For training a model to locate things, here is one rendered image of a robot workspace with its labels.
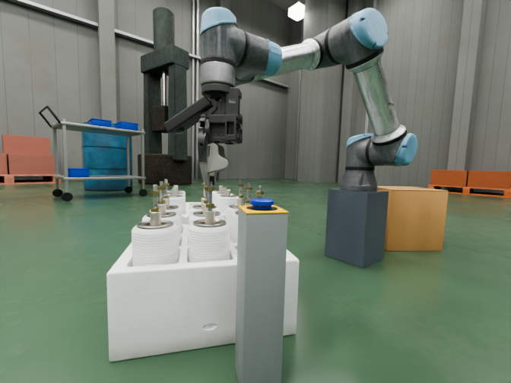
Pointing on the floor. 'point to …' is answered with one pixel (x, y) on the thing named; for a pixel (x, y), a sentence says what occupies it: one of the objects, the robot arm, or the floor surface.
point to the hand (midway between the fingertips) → (207, 179)
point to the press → (157, 169)
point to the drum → (106, 160)
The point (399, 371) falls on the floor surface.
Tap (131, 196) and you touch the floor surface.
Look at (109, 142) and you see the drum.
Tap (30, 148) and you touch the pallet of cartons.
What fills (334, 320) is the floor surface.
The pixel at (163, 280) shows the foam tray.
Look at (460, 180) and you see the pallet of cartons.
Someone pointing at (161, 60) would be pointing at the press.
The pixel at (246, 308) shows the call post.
